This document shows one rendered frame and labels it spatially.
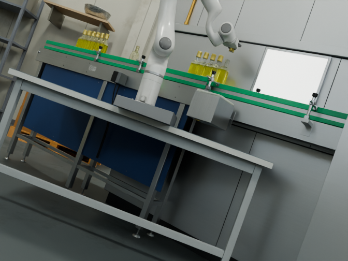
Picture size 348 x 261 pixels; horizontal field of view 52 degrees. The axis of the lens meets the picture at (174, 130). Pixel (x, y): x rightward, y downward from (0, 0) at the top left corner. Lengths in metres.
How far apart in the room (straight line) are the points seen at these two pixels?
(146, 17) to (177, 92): 3.56
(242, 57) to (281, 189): 0.94
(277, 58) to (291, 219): 1.04
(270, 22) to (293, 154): 0.94
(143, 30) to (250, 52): 3.41
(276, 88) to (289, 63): 0.18
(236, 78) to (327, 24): 0.66
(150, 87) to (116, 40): 3.92
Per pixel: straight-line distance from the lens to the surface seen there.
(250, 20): 2.72
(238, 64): 2.57
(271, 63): 2.50
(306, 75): 2.41
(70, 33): 6.17
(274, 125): 2.17
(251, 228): 2.38
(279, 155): 2.35
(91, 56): 3.04
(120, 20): 6.01
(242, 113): 2.25
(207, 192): 2.49
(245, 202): 2.04
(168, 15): 2.15
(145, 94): 2.04
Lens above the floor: 0.70
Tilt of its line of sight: 1 degrees up
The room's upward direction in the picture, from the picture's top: 20 degrees clockwise
